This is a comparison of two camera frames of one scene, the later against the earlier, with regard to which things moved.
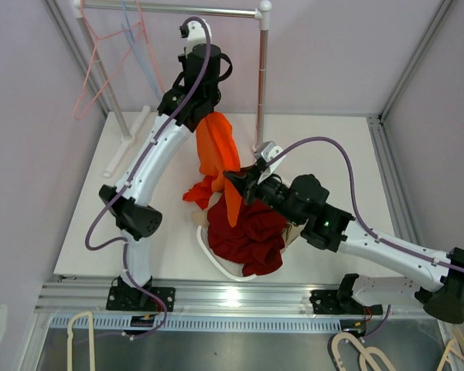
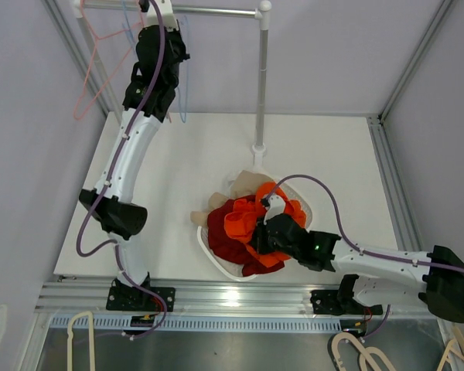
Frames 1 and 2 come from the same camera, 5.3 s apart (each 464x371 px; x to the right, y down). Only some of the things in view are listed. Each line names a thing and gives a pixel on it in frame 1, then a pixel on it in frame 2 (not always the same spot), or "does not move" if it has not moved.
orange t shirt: (218, 153) to (239, 223)
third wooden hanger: (454, 348) does not move
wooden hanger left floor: (69, 338) does not move
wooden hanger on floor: (346, 335) does not move
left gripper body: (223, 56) to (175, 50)
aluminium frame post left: (78, 52) does not move
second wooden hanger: (373, 350) does not move
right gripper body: (272, 192) to (265, 244)
